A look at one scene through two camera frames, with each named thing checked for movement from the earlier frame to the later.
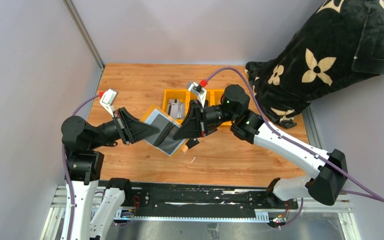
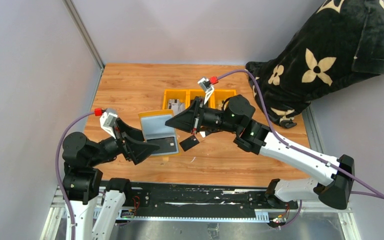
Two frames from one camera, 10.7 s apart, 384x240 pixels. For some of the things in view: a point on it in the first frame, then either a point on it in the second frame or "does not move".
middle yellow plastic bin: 191,95 does not move
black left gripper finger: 140,131 to 143,150
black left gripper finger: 136,124 to 132,132
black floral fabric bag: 337,43 does not move
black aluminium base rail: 204,201 does not move
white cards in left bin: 176,109 does not move
